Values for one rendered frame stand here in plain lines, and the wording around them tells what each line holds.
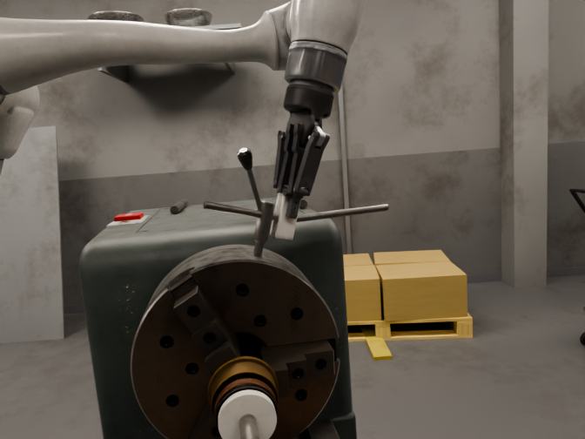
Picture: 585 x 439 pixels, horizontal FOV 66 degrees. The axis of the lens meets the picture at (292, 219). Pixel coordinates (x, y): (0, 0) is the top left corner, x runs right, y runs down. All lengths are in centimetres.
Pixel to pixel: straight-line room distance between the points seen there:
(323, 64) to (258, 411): 47
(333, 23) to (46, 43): 39
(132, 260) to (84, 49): 35
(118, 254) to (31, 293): 358
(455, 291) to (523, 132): 175
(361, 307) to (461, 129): 208
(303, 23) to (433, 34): 392
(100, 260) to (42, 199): 356
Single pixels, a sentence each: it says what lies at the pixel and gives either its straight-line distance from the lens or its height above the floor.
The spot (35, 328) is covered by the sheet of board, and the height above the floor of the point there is 10.
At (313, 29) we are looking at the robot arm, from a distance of 70.
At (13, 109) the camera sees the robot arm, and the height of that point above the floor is 149.
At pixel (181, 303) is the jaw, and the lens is 63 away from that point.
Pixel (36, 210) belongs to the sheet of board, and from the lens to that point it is 441.
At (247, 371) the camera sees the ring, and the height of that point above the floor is 112.
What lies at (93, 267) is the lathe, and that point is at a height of 122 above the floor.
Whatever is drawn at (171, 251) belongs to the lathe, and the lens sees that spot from 83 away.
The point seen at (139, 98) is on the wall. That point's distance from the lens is 451.
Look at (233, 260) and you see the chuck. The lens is 66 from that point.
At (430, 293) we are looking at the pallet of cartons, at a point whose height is 34.
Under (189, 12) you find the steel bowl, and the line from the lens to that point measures 385.
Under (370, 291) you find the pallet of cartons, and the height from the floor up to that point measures 37.
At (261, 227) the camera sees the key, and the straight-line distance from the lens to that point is 69.
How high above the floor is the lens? 138
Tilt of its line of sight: 8 degrees down
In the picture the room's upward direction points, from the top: 4 degrees counter-clockwise
